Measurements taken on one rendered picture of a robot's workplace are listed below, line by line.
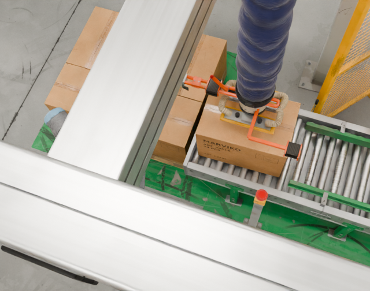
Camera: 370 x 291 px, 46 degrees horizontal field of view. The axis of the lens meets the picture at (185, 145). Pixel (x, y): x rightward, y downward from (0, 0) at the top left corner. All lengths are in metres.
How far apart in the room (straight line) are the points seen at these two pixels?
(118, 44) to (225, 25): 3.85
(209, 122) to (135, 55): 2.27
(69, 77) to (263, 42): 2.09
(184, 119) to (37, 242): 3.00
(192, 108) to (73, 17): 1.91
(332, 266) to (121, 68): 0.38
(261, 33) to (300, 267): 1.65
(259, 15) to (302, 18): 2.72
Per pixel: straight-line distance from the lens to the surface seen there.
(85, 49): 3.81
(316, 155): 3.27
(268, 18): 1.85
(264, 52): 2.06
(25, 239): 0.38
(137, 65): 0.60
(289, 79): 4.16
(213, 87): 2.67
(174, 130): 3.30
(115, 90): 0.59
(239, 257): 0.34
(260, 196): 2.61
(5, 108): 4.46
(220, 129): 2.84
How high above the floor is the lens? 3.55
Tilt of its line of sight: 68 degrees down
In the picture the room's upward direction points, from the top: 12 degrees counter-clockwise
